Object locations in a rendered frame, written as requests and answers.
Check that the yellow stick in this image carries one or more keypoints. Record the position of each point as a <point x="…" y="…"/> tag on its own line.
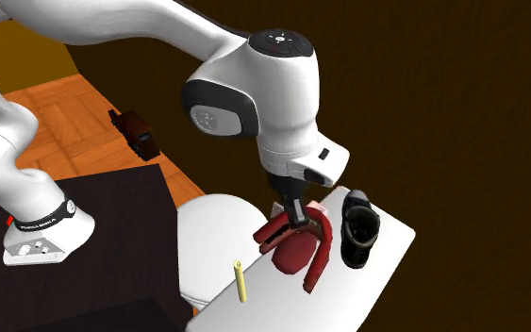
<point x="241" y="284"/>

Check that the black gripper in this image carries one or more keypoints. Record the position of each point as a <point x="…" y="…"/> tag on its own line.
<point x="287" y="187"/>

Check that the black cup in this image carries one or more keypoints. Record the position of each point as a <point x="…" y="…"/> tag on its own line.
<point x="360" y="230"/>

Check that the dark brown wall box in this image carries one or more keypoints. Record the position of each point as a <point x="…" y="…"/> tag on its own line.
<point x="137" y="135"/>

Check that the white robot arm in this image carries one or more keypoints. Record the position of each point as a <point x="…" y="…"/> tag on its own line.
<point x="274" y="106"/>

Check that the dark red oval object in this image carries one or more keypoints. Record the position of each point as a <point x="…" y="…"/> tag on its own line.
<point x="295" y="253"/>

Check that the pink flat object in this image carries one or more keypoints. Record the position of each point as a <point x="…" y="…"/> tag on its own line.
<point x="319" y="206"/>

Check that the red u-shaped object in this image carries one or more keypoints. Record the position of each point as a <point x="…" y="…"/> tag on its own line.
<point x="325" y="239"/>

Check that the dark robot stand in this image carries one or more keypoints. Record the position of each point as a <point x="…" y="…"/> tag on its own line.
<point x="122" y="239"/>

